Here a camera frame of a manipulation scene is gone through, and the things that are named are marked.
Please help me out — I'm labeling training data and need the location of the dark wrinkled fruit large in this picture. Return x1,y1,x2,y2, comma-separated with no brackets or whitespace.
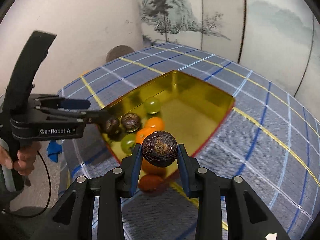
103,117,121,138

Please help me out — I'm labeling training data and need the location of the green tomato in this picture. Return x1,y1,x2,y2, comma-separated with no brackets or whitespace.
144,97,161,114
120,133,136,155

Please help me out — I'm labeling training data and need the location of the orange oval kumquat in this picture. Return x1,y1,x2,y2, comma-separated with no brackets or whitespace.
144,117,165,131

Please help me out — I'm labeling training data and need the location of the dark wrinkled fruit top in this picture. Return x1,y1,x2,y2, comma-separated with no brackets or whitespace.
142,131,178,167

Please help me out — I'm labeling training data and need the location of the orange tangerine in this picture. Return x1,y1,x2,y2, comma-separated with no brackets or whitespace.
141,158,167,177
135,127,156,144

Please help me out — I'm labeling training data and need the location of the person left hand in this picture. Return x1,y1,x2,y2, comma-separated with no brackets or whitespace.
0,142,41,176

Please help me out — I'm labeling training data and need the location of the dark wrinkled fruit middle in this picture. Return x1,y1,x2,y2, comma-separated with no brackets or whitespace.
121,113,141,133

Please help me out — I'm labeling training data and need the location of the blue cloth on floor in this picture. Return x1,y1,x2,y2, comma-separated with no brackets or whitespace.
46,140,62,163

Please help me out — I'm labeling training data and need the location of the orange tangerine top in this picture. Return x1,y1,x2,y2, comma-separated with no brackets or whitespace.
135,127,156,144

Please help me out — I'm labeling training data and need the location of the round brown stool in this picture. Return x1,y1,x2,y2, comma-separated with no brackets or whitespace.
106,45,134,63

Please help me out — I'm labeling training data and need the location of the red gold toffee tin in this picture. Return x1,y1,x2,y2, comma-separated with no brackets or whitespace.
105,70,235,157

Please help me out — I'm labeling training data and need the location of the painted folding screen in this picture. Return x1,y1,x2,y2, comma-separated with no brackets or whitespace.
137,0,319,116

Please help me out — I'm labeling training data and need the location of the black cable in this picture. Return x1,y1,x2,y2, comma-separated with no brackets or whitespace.
0,151,52,218

